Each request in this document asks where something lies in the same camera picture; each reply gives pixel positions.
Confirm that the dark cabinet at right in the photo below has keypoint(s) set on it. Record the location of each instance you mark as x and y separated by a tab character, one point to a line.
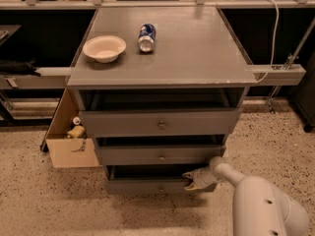
303	96

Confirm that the grey middle drawer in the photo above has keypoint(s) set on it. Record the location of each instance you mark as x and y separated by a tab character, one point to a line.
154	155

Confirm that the white bottle in box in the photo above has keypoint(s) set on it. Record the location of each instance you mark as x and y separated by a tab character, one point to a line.
76	120

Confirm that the blue soda can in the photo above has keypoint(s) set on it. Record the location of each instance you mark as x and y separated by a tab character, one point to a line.
147	38

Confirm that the black cloth on shelf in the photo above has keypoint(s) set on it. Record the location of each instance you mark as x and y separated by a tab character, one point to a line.
18	68

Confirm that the grey metal rail frame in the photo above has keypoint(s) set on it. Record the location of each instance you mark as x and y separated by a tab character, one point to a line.
49	76

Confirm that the grey drawer cabinet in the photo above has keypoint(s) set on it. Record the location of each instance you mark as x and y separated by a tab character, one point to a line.
168	103

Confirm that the yellow item in box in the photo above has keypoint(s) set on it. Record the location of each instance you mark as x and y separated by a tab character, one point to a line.
76	132

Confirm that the open cardboard box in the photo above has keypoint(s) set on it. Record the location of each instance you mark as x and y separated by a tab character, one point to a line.
66	152

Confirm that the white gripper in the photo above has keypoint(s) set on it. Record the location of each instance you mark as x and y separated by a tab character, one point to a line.
203	178

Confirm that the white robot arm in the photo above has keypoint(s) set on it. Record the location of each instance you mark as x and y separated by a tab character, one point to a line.
259	207

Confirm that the grey drawer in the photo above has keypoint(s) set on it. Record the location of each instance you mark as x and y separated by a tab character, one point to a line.
154	155
148	179
162	123

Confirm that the grey top drawer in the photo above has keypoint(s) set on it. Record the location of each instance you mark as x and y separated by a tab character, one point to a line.
162	123

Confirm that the grey bottom drawer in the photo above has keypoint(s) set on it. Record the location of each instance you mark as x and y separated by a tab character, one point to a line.
148	179

